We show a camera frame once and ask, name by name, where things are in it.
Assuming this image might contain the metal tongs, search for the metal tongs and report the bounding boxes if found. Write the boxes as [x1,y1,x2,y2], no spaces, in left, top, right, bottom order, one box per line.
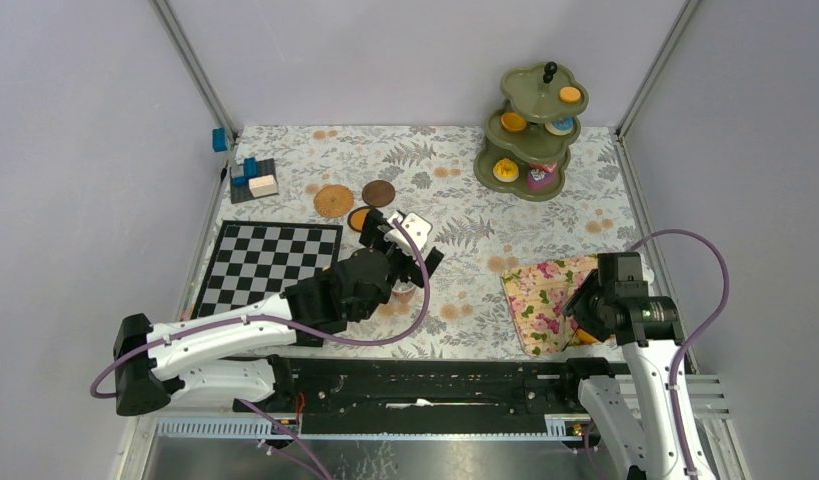
[560,317,583,352]

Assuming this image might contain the yellow frosted donut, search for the yellow frosted donut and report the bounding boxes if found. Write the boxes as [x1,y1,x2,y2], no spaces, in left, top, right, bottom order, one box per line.
[492,158,520,183]

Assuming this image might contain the purple candy packet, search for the purple candy packet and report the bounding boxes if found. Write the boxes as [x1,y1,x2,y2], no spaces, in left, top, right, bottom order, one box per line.
[527,169,556,192]

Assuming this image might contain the blue frosted donut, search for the blue frosted donut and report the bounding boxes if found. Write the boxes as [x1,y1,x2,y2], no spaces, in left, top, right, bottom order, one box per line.
[544,117,576,136]

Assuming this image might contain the round orange biscuit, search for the round orange biscuit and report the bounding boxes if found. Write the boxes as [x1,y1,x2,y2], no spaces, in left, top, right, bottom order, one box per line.
[558,86,583,104]

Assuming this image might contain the pink strawberry cake slice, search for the pink strawberry cake slice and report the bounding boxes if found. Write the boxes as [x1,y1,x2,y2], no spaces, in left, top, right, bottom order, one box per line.
[531,162,558,174]

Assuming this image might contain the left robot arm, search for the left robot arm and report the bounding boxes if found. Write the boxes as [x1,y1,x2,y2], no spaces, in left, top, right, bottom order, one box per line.
[106,209,443,417]

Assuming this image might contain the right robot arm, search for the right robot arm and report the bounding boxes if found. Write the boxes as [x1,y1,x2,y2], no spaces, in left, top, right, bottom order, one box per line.
[558,252,716,479]

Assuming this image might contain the black orange face coaster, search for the black orange face coaster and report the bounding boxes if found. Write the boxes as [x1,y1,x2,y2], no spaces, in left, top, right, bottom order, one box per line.
[347,206,371,233]

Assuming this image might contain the dark brown round coaster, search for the dark brown round coaster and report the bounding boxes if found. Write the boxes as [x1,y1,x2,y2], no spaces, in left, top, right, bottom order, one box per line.
[361,180,396,208]

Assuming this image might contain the small orange cookie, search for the small orange cookie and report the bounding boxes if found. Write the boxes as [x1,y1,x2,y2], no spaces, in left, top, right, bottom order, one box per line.
[575,329,599,345]

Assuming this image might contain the floral tablecloth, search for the floral tablecloth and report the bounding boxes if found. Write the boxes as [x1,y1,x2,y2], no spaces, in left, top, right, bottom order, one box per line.
[205,126,640,360]

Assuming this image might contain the floral snack tray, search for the floral snack tray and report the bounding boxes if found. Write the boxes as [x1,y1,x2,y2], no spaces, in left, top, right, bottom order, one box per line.
[500,254,621,361]

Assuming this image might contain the toy block set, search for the toy block set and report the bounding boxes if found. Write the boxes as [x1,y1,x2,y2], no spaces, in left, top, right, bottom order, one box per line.
[228,157,279,204]

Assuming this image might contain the black white chessboard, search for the black white chessboard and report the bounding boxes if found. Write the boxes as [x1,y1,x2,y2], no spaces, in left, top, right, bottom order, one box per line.
[191,220,343,319]

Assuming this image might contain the green three-tier serving stand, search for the green three-tier serving stand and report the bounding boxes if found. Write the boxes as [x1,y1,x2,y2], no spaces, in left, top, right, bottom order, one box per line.
[473,61,589,202]

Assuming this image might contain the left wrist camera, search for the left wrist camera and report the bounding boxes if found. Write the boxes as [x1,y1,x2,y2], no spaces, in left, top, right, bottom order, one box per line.
[384,211,433,256]

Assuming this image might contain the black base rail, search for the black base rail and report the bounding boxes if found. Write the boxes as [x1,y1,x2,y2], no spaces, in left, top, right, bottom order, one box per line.
[254,355,630,436]

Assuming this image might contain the blue clip on frame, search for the blue clip on frame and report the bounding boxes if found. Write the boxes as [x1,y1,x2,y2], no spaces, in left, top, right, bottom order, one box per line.
[212,127,230,153]

